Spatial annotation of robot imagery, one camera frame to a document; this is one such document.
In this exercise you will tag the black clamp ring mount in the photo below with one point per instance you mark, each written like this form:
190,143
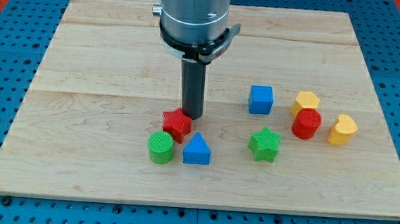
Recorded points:
201,53

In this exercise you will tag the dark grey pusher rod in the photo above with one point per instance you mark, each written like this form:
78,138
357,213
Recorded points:
193,83

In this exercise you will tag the red star block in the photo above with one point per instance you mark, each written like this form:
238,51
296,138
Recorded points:
177,124

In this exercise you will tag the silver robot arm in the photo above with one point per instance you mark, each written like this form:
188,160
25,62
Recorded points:
197,33

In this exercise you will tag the wooden board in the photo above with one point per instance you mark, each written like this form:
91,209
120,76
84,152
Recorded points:
104,82

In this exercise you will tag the green star block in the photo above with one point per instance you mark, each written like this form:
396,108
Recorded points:
265,144

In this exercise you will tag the blue cube block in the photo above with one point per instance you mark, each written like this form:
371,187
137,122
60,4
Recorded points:
260,99

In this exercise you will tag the blue triangle block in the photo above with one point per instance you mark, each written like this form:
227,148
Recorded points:
197,151

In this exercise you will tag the green cylinder block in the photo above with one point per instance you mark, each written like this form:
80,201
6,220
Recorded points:
160,146

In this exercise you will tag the yellow hexagon block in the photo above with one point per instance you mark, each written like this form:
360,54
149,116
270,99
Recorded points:
304,100

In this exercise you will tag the red cylinder block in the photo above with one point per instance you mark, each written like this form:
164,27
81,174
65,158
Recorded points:
306,123

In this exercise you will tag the yellow heart block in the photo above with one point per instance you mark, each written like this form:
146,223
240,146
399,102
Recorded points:
342,130

